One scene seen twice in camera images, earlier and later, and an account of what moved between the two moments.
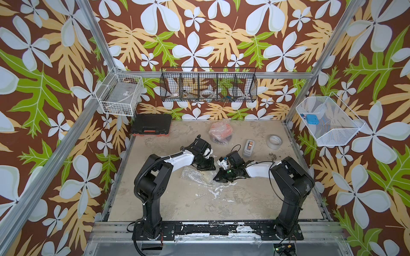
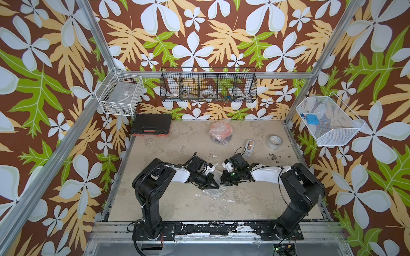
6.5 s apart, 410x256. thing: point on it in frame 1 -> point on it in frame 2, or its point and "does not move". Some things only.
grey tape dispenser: [249, 148] does not move
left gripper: [210, 166] -> [209, 180]
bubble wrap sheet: [220, 132] does not move
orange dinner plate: [220, 132] does not move
